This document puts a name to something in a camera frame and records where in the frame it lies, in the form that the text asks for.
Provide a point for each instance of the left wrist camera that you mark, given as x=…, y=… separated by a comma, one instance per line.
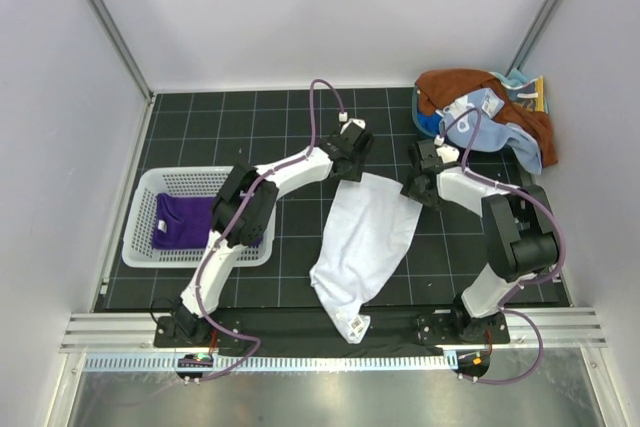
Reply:
x=353, y=125

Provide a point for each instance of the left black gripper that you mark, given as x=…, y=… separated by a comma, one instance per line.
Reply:
x=355, y=173

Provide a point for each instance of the brown towel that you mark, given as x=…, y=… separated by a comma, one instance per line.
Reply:
x=439, y=88

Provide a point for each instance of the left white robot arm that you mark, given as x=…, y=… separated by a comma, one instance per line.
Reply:
x=243, y=207

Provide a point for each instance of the left aluminium corner post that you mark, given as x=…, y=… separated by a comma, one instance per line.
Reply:
x=112, y=32

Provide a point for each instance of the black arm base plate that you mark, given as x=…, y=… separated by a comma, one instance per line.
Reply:
x=310, y=329

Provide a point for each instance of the aluminium front rail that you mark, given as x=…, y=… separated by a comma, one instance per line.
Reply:
x=559, y=327

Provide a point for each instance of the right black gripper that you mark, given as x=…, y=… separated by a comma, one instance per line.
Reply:
x=410, y=189

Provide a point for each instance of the white plastic mesh basket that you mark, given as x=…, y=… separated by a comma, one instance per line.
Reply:
x=177, y=182

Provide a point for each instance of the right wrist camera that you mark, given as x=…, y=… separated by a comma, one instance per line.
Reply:
x=448, y=154

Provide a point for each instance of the white slotted cable duct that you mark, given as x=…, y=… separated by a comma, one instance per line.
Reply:
x=200, y=362

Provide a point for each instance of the black grid mat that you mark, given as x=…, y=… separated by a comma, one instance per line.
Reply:
x=219, y=128

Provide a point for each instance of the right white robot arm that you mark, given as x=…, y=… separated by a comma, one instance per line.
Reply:
x=521, y=240

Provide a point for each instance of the white towel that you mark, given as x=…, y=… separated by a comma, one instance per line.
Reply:
x=369, y=229

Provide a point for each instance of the light blue towel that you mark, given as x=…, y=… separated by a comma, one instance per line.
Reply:
x=469, y=121

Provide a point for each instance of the right aluminium corner post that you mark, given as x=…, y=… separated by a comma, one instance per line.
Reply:
x=537, y=27

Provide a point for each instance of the aluminium corner post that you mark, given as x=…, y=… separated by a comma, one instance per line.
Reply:
x=537, y=27
x=112, y=32

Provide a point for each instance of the purple towel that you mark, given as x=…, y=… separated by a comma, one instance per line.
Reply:
x=182, y=222

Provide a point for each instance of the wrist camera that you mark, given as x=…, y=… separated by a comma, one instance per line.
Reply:
x=448, y=154
x=353, y=125

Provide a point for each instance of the yellow patterned cloth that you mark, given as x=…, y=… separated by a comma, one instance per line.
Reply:
x=532, y=96

